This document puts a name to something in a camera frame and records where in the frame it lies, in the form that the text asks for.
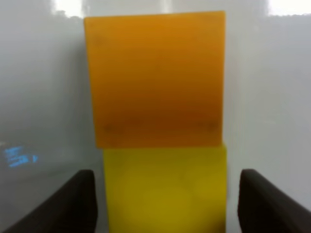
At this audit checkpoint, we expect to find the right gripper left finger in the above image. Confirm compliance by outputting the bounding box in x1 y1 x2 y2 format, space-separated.
4 169 98 233

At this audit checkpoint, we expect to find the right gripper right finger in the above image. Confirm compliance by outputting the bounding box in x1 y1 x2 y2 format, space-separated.
238 169 311 233

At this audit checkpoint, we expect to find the yellow cube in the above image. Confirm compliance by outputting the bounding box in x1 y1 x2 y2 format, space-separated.
104 145 227 233

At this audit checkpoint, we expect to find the orange cube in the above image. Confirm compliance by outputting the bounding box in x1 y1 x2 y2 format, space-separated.
84 11 226 149

